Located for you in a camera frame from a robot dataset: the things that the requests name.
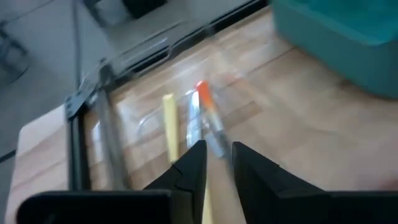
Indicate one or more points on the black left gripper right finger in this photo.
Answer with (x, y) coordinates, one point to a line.
(267, 193)

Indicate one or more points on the teal plastic bin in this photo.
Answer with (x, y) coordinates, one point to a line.
(342, 37)

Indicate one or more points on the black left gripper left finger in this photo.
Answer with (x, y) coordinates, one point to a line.
(183, 186)

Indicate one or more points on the clear plastic bin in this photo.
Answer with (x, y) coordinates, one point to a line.
(109, 140)

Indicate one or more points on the black aluminium table frame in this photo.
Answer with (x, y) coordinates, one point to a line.
(74, 149)

